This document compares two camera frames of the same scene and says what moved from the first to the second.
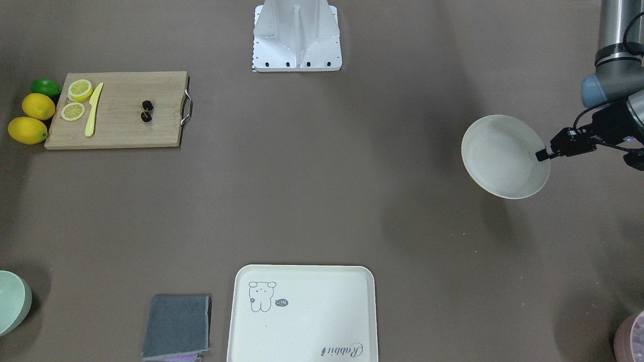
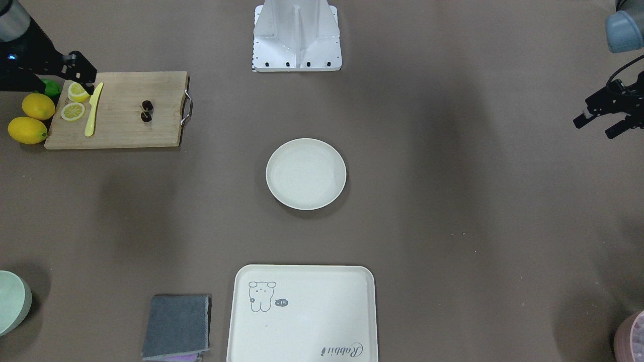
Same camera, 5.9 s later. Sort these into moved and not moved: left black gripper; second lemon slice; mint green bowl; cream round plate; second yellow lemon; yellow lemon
Moved: left black gripper; cream round plate
Not moved: second lemon slice; second yellow lemon; yellow lemon; mint green bowl
